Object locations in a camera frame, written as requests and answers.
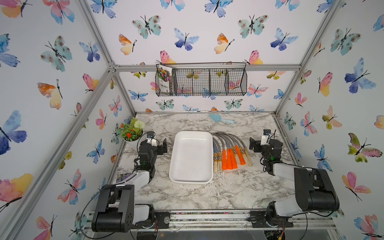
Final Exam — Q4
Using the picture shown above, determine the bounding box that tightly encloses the black wire wall basket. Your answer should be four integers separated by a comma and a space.
155, 62, 248, 98

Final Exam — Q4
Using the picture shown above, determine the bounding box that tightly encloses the light blue plastic trowel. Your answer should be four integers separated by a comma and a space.
210, 114, 235, 124

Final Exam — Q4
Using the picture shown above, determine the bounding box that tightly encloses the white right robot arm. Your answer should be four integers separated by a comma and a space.
250, 138, 340, 226

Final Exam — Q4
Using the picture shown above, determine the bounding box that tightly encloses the white plastic storage tray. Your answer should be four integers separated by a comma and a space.
169, 131, 214, 185

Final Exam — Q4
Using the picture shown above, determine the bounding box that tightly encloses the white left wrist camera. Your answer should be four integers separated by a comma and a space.
147, 138, 160, 147

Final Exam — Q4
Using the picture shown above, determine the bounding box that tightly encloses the flower seed packet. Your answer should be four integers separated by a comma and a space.
158, 65, 173, 94

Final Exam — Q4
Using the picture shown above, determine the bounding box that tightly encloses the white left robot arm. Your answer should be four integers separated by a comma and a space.
91, 140, 168, 233

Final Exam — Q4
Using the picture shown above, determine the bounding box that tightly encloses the potted artificial flower plant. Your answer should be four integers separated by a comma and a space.
118, 118, 145, 149

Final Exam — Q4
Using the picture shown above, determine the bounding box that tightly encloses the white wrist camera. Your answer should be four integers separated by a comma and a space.
261, 129, 272, 146
147, 138, 160, 147

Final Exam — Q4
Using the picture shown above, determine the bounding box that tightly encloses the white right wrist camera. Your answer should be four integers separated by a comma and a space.
261, 129, 272, 146

